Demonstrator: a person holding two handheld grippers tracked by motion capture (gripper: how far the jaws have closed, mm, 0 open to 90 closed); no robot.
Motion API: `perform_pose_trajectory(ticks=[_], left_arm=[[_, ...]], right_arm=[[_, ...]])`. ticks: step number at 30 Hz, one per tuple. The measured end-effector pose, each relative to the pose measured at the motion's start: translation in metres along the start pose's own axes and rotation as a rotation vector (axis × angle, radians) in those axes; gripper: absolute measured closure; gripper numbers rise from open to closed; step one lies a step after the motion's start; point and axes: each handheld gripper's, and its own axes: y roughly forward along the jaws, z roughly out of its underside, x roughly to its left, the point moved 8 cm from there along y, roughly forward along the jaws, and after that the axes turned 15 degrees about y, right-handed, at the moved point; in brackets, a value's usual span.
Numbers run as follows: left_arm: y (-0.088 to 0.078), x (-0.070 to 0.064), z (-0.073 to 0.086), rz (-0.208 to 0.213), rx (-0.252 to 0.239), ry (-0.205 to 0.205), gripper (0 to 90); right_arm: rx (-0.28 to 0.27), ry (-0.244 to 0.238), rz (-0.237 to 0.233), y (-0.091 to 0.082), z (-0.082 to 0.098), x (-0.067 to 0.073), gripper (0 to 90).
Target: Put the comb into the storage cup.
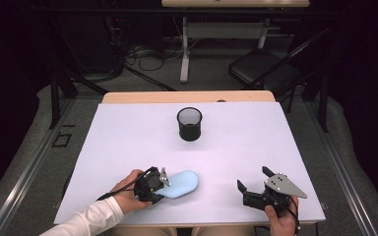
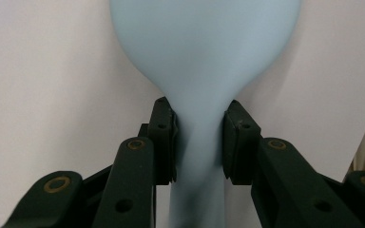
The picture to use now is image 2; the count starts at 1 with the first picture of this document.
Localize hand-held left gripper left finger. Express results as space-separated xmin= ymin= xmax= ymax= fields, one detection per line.
xmin=91 ymin=96 xmax=179 ymax=228

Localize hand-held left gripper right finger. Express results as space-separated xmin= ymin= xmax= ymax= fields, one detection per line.
xmin=222 ymin=99 xmax=365 ymax=228

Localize light blue plastic scoop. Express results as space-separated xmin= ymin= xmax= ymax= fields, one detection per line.
xmin=108 ymin=0 xmax=302 ymax=228

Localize white foam board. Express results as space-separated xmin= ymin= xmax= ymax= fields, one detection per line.
xmin=0 ymin=0 xmax=365 ymax=228

